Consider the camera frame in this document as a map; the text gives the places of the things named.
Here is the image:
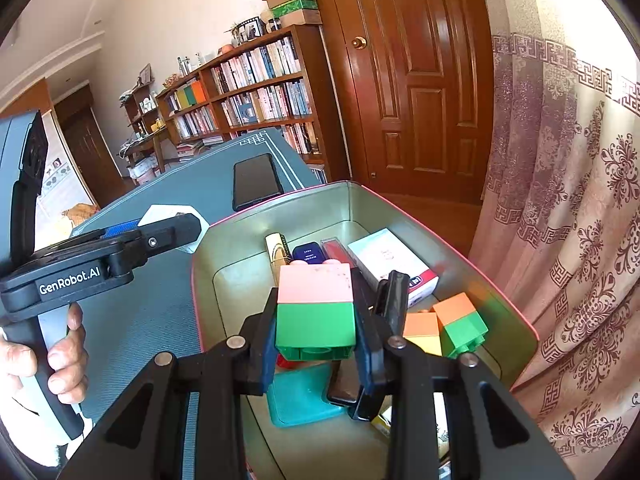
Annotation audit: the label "black rectangular case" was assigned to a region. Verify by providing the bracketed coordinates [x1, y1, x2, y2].
[374, 270, 411, 336]

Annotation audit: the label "yellow building block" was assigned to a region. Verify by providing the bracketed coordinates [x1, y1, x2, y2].
[414, 334, 444, 357]

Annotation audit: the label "film strip picture frame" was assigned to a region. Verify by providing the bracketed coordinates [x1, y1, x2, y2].
[235, 19, 266, 43]

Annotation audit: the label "plain cardboard box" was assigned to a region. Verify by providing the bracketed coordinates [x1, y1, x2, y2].
[277, 10, 323, 28]

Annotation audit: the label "teal plastic case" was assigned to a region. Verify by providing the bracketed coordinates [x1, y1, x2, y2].
[266, 362, 347, 428]

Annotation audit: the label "dark red rectangular case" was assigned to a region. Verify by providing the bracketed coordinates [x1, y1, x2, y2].
[320, 237, 360, 268]

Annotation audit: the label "black device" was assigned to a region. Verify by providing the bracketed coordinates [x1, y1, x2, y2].
[327, 360, 362, 407]

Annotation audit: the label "dark blue small case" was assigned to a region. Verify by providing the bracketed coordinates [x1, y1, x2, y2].
[291, 242, 327, 266]

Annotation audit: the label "stack of magazines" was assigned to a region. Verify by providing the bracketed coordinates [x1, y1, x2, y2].
[175, 135, 226, 161]

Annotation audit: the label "white medicine box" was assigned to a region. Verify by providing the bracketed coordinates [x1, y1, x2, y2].
[371, 392, 451, 466]

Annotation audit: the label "wooden bookshelf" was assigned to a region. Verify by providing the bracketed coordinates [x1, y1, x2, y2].
[155, 24, 351, 181]

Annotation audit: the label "small wooden shelf unit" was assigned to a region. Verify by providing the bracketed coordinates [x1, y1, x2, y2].
[120, 82, 161, 133]

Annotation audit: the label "green patterned box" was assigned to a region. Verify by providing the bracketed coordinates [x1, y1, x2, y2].
[270, 0, 321, 18]

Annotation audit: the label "green building block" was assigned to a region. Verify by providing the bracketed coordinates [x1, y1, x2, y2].
[275, 301, 357, 361]
[440, 310, 488, 359]

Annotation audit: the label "sliding door wardrobe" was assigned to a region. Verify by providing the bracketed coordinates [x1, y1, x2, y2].
[0, 77, 98, 221]

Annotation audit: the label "pink building block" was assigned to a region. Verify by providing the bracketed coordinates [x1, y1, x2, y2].
[276, 259, 357, 306]

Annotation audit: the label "small wooden desk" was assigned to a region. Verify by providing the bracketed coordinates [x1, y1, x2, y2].
[120, 127, 168, 176]

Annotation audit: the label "black smartphone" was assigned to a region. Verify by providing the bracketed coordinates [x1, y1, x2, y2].
[232, 153, 285, 212]

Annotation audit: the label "white box with red label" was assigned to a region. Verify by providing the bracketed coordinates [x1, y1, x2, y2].
[347, 228, 440, 309]

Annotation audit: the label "patterned curtain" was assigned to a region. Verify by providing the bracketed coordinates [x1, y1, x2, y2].
[470, 0, 640, 466]

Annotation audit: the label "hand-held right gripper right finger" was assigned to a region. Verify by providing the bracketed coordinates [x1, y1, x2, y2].
[350, 279, 576, 480]

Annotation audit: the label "dark wooden door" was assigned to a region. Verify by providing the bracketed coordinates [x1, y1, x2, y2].
[54, 85, 123, 196]

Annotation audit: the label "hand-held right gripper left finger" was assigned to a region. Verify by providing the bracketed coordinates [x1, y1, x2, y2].
[57, 287, 280, 480]

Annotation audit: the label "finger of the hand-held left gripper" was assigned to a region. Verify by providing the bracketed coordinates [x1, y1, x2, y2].
[75, 220, 145, 250]
[102, 213, 202, 278]

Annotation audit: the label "gold lipstick tube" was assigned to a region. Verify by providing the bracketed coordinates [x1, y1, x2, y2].
[265, 232, 293, 286]

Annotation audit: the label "brown wooden door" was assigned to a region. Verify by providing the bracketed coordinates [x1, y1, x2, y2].
[302, 0, 493, 206]

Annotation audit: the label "yellow plaid blanket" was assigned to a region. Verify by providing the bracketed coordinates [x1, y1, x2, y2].
[62, 202, 98, 233]

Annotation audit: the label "pink trash bin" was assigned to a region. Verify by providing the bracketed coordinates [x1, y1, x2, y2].
[129, 157, 156, 186]

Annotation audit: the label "metal tin box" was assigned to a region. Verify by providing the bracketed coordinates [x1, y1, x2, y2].
[190, 181, 540, 480]

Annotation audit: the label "person's left hand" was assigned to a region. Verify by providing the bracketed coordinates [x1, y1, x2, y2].
[0, 304, 90, 406]

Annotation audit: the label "white charger plug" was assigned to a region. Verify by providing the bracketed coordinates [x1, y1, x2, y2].
[139, 203, 209, 254]

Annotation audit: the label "rows of books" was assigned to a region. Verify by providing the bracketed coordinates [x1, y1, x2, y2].
[162, 37, 321, 156]

